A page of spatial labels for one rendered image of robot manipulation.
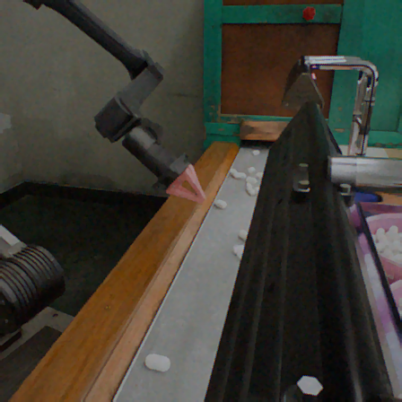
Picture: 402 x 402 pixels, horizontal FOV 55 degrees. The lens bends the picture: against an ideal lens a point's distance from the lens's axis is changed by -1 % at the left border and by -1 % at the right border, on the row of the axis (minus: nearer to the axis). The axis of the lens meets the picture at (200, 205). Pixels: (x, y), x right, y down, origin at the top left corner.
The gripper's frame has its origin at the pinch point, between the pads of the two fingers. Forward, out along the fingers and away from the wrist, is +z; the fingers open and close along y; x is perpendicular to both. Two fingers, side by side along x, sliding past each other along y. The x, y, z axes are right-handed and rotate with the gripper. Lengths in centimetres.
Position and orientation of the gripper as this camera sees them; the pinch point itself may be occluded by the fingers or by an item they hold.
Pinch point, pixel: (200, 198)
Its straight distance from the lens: 82.8
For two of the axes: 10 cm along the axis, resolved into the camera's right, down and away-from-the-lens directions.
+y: 2.5, -3.9, 8.9
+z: 7.4, 6.7, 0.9
